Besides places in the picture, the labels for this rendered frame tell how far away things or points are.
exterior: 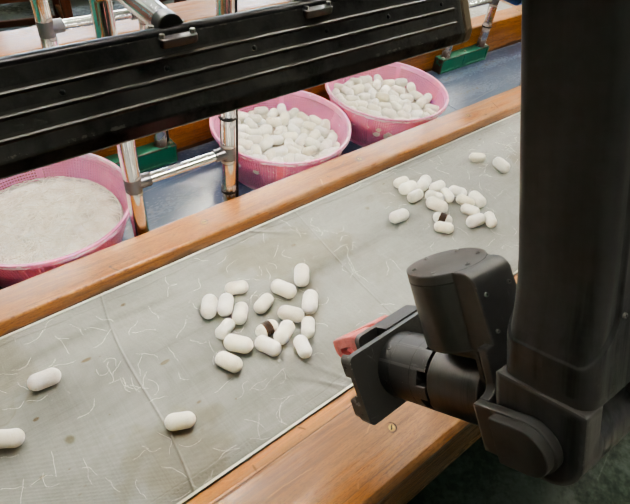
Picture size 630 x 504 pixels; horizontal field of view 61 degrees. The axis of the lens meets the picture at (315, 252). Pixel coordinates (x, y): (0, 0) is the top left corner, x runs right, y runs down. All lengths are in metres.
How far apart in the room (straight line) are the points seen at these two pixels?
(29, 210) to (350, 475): 0.62
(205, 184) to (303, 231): 0.26
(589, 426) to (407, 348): 0.16
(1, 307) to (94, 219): 0.21
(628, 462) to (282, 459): 1.27
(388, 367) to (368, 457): 0.17
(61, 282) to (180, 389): 0.22
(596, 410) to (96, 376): 0.53
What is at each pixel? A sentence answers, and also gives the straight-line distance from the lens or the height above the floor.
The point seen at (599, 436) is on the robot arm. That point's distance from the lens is 0.35.
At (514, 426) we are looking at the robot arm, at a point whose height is 1.03.
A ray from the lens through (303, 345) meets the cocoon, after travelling 0.67.
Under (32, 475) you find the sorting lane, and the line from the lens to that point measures 0.64.
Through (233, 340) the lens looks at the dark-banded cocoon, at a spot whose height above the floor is 0.76.
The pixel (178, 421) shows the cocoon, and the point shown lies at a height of 0.76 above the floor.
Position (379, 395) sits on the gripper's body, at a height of 0.91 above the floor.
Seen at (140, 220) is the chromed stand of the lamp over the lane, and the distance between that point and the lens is 0.79.
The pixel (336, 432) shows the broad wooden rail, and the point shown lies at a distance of 0.60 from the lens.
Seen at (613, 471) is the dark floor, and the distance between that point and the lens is 1.69.
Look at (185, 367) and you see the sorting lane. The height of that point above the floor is 0.74.
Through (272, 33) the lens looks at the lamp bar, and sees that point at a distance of 0.53.
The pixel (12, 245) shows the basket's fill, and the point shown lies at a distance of 0.87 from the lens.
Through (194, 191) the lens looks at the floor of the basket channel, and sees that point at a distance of 1.01.
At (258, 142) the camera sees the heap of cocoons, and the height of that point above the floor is 0.74.
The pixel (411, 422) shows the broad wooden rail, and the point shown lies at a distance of 0.63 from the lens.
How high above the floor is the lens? 1.30
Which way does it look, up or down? 44 degrees down
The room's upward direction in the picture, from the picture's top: 8 degrees clockwise
